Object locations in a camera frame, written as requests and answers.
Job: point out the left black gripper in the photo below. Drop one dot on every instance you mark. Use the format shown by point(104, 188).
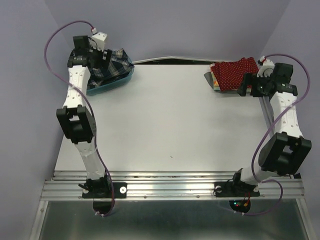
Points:
point(101, 62)

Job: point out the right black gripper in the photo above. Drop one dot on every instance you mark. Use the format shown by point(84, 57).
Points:
point(248, 80)

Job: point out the navy plaid skirt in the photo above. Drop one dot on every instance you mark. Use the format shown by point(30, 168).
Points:
point(109, 69)

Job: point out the red polka dot skirt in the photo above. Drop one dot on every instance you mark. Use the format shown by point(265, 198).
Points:
point(229, 74)

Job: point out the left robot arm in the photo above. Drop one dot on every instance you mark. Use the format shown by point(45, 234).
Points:
point(76, 117)

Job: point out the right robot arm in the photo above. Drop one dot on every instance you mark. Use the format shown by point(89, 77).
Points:
point(285, 151)

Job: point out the teal plastic basket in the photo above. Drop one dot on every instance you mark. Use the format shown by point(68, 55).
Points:
point(119, 73)

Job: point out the orange floral folded skirt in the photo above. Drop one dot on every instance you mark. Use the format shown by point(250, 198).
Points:
point(216, 86)

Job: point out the grey tray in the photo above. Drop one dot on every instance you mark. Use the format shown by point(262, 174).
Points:
point(209, 78)

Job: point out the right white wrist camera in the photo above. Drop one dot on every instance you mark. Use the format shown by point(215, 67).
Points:
point(266, 68)

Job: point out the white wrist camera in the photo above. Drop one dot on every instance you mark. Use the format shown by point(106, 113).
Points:
point(98, 41)
point(266, 68)

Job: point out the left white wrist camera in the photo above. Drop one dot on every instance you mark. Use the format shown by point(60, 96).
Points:
point(98, 41)

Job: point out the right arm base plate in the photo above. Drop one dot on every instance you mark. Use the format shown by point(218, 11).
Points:
point(228, 189)

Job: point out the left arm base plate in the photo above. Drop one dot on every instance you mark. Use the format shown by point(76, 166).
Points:
point(120, 192)

